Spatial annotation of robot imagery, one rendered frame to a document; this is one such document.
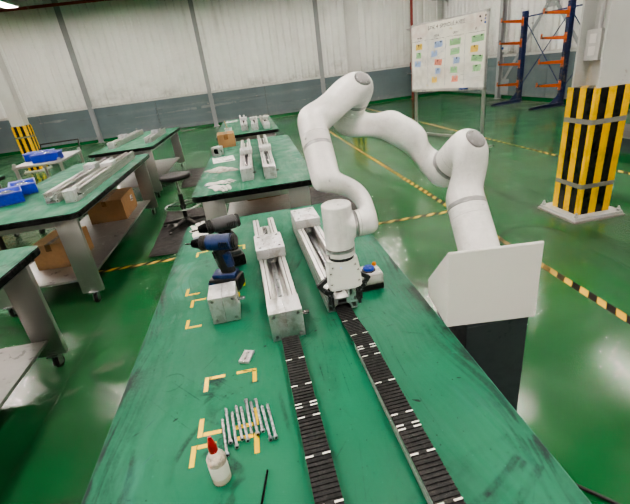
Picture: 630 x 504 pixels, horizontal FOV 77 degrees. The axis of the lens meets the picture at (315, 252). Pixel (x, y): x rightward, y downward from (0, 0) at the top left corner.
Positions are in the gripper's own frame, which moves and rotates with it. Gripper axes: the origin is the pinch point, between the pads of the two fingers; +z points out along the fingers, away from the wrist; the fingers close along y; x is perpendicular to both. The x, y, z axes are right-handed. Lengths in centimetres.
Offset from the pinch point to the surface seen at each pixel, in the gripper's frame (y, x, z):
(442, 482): 1, -60, 3
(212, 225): -40, 54, -13
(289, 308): -17.6, -2.8, -3.0
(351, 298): 3.0, 4.9, 3.0
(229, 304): -35.8, 12.1, 0.2
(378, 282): 15.0, 12.9, 3.9
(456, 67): 310, 498, -41
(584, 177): 259, 185, 46
